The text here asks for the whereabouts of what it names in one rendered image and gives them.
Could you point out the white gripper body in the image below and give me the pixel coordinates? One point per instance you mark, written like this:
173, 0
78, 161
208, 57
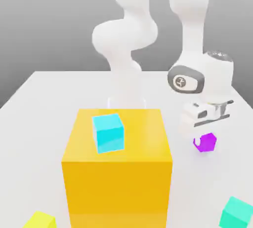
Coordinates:
207, 127

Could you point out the small purple cube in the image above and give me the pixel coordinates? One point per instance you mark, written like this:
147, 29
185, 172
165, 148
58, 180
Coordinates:
207, 143

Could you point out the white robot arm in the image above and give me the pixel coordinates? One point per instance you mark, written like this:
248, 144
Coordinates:
126, 34

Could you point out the small mint green cube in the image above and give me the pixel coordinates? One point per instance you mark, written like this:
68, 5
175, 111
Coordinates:
236, 213

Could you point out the small cyan cube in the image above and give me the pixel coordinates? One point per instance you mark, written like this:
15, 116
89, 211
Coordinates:
108, 135

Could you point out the small yellow cube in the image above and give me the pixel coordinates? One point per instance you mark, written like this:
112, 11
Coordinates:
40, 221

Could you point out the large orange box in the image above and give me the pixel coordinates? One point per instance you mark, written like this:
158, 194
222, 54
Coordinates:
118, 188

